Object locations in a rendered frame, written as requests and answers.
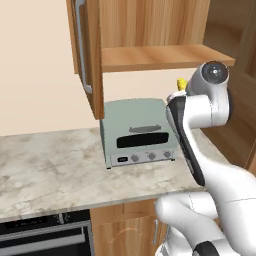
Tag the tall wooden cabinet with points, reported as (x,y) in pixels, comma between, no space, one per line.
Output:
(238,100)

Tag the wooden cabinet door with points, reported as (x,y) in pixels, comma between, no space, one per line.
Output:
(88,56)

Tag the wooden base cabinet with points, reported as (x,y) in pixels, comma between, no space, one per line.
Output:
(126,230)

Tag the wooden wall cabinet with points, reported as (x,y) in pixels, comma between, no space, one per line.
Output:
(156,36)

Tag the black oven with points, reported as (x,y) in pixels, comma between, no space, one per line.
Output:
(45,235)

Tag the pale green toaster oven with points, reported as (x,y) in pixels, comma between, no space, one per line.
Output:
(136,126)

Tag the yellow corn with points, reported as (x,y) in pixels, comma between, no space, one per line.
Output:
(181,84)

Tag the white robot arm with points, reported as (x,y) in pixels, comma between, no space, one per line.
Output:
(210,186)

